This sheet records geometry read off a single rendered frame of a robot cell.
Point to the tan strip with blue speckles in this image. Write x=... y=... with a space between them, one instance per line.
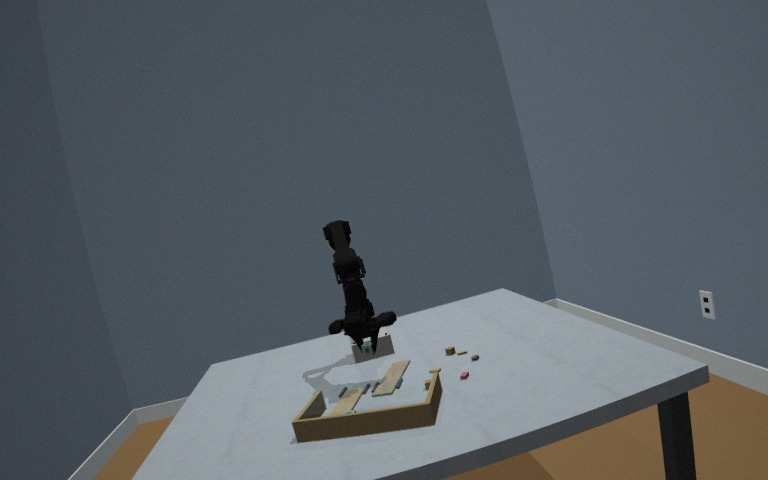
x=398 y=367

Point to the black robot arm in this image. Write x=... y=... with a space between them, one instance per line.
x=347 y=266

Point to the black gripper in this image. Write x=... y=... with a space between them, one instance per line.
x=384 y=319

